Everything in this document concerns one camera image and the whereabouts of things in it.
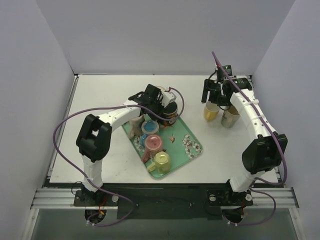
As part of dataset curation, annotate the black mug red interior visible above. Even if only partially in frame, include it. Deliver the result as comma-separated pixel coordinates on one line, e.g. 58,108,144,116
158,101,178,127

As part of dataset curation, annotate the cream mug umbrella design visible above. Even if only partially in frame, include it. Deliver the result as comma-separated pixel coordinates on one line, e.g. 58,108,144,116
220,105,240,128

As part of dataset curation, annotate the blue glazed mug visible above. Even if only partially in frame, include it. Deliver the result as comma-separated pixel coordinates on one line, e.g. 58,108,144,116
139,120,159,147

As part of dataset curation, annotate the beige patterned mug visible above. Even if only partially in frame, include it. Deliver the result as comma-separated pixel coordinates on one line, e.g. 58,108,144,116
127,114,145,139

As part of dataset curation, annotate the tall cream floral mug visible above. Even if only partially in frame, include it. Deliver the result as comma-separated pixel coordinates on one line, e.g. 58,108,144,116
156,86,169,100

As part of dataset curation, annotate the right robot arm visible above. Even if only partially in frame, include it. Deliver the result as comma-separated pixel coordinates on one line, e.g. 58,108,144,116
201,76,288,205

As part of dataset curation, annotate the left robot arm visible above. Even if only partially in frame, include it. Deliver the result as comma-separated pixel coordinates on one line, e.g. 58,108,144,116
76,84,176,206

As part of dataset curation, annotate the pink mug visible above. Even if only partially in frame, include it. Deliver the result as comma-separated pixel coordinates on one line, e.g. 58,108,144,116
141,134,163,163

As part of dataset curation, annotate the pale yellow faceted mug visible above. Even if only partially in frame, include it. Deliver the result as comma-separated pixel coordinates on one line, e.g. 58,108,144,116
147,151,171,174

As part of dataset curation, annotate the green floral serving tray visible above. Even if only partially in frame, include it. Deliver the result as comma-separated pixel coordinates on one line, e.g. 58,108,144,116
130,118,203,180

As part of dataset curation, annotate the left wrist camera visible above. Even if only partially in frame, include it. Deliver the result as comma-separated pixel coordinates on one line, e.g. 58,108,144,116
160,91,177,107

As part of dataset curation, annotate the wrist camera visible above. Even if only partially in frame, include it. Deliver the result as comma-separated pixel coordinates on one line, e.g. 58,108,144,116
160,91,177,107
216,65,233,82

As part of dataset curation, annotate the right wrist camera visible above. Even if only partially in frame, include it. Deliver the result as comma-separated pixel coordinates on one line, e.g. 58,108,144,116
216,65,233,82

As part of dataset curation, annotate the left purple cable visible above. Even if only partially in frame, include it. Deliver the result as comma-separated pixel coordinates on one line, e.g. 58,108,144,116
52,86,185,227

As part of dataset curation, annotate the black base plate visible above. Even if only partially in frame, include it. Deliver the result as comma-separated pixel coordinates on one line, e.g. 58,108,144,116
73,183,253,223

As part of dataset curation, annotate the aluminium rail frame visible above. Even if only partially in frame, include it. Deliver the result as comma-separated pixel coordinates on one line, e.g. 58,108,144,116
31,74,299,210

